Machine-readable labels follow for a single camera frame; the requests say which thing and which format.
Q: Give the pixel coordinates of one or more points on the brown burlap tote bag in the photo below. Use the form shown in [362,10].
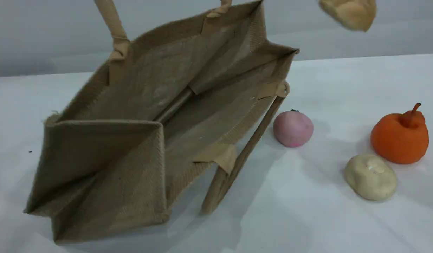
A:
[132,158]

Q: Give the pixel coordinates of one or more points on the long tan bread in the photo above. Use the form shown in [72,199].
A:
[353,14]

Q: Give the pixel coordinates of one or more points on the pink round toy fruit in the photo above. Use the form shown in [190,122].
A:
[293,129]

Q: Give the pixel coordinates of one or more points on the pale beige potato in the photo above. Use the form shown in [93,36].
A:
[371,177]

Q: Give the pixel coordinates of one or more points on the orange toy pear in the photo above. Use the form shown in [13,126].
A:
[399,140]

